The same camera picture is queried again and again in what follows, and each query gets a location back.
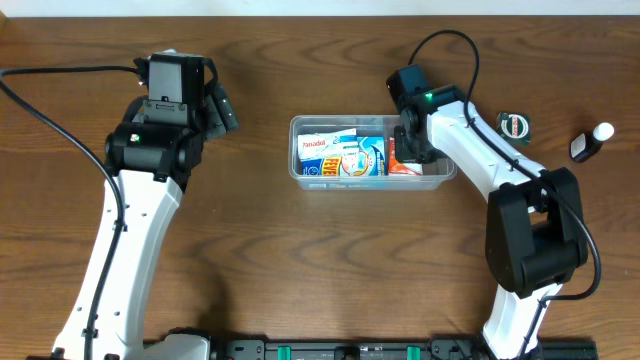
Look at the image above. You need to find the red Panadol ActiFast box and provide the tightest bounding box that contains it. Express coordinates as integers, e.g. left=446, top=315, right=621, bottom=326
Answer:
left=388, top=137, right=423, bottom=176

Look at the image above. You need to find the blue medicine box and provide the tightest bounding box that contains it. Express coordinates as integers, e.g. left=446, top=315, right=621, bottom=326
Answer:
left=301, top=136, right=386, bottom=177

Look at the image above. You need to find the white Panadol box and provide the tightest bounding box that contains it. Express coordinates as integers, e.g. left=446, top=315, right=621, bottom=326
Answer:
left=297, top=128, right=358, bottom=161

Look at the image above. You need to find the dark bottle white cap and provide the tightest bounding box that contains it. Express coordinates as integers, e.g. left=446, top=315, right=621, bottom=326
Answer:
left=569, top=122, right=615, bottom=163

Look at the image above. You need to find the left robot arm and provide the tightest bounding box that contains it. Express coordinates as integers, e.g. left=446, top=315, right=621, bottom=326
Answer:
left=50, top=50, right=238, bottom=359

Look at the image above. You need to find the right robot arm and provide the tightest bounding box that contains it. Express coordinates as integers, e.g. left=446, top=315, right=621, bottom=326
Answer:
left=386, top=64, right=588, bottom=359

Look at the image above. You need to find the clear plastic container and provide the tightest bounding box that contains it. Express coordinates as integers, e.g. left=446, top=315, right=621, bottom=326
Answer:
left=288, top=115, right=456, bottom=191

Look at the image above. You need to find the green Zam-Buk box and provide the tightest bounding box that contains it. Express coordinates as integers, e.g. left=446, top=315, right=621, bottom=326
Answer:
left=496, top=112, right=531, bottom=146

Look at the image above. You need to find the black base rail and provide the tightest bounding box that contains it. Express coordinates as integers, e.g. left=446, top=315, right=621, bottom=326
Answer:
left=144, top=337, right=599, bottom=360

